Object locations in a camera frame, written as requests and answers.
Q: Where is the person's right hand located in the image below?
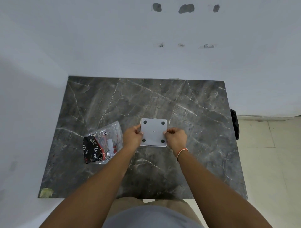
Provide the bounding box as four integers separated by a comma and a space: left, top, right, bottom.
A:
163, 127, 188, 157

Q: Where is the Dove tissue plastic packet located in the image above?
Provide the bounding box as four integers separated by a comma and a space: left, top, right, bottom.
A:
82, 121, 124, 165

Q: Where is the red white thread bracelet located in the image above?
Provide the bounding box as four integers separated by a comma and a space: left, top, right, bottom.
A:
176, 148, 189, 162

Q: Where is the person's left hand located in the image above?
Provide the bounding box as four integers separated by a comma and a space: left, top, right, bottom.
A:
122, 124, 144, 153

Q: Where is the person's right forearm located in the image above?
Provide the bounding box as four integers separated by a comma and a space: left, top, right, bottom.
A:
176, 150, 274, 228

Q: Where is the yellowish tape patch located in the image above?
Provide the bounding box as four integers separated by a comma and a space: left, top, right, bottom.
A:
39, 188, 54, 199

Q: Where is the black object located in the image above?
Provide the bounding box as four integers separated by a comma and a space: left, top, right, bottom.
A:
230, 109, 240, 141

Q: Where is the person's grey shirt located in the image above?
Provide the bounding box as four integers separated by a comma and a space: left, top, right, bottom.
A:
102, 205, 204, 228

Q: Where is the person's left forearm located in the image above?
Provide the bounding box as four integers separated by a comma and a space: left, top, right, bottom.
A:
39, 147, 137, 228

